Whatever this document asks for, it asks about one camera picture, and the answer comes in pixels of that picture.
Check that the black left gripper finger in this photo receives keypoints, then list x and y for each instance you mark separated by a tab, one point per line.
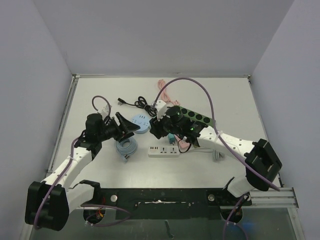
125	125
126	136

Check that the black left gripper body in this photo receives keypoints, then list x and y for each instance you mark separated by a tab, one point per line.
112	129

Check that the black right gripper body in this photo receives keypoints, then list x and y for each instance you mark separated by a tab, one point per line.
155	128

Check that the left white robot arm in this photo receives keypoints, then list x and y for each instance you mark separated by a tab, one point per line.
50	202

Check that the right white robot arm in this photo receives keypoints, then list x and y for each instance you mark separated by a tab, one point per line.
261	163

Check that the round blue power strip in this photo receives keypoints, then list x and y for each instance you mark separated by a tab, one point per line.
143	122

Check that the white power strip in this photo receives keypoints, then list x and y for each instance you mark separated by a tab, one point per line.
163	151

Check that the pink power strip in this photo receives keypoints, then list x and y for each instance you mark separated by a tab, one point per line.
183	146

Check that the green power strip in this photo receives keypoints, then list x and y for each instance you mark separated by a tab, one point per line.
200	117

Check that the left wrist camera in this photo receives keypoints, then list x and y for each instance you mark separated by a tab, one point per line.
105	111

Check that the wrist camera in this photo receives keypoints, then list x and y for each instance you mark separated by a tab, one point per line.
161	108
105	111

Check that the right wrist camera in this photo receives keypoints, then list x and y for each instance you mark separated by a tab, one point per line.
161	108

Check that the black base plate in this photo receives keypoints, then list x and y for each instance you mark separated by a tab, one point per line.
168	203

